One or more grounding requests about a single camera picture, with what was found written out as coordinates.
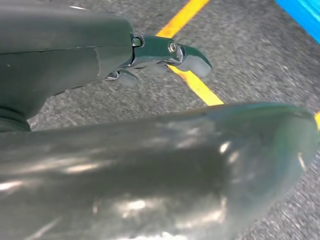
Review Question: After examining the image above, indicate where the yellow floor tape outline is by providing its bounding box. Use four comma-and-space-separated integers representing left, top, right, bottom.
155, 0, 320, 131

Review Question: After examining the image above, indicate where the grey robot leg shell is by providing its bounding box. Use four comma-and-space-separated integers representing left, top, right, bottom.
0, 102, 319, 240

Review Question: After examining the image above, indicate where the blue metal shelf rack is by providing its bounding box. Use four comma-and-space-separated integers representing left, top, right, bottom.
275, 0, 320, 46

